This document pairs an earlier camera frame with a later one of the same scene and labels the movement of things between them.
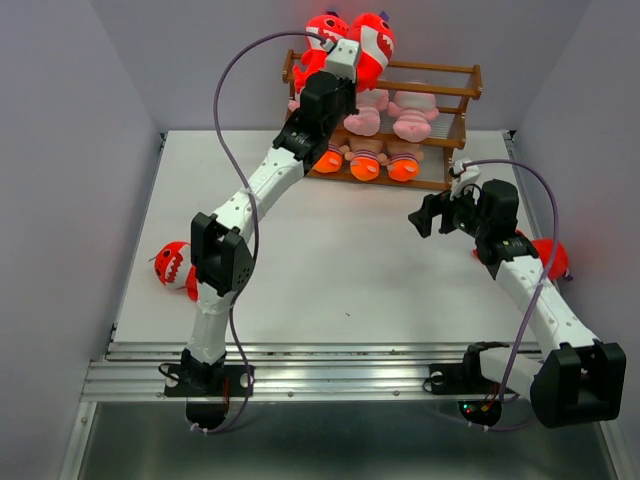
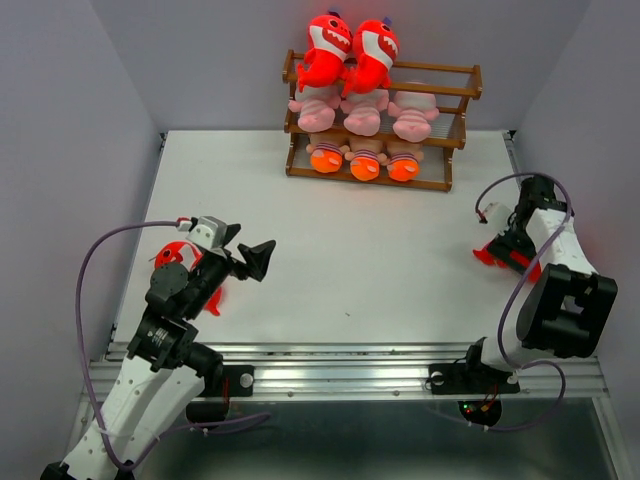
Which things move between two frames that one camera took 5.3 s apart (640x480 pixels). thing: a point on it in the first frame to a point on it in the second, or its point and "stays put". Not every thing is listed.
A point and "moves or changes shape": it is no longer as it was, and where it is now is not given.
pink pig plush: [366, 121] stays put
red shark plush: [376, 47] moves or changes shape
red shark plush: [321, 32] stays put
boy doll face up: [365, 155] stays put
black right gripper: [434, 205] to [508, 228]
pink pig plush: [414, 111] stays put
